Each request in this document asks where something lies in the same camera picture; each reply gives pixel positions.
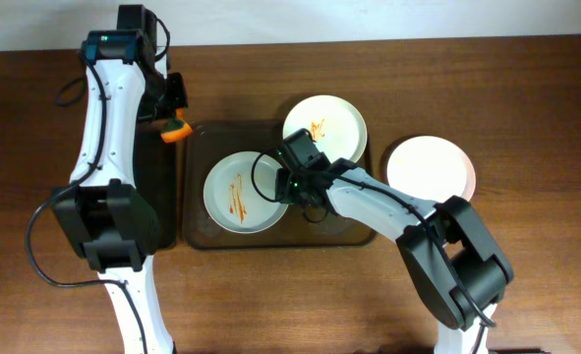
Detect green and orange sponge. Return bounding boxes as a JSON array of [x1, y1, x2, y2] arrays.
[[160, 108, 193, 144]]

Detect white plate with ketchup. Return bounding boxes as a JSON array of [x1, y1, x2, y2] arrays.
[[385, 136, 477, 203]]

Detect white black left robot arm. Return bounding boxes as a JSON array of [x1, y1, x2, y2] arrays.
[[50, 5, 192, 353]]

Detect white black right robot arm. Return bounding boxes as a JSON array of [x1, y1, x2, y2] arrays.
[[274, 129, 514, 353]]

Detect brown translucent serving tray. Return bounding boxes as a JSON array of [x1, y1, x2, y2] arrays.
[[181, 120, 377, 251]]

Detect black rectangular tray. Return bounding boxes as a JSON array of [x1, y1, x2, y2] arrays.
[[134, 124, 178, 250]]

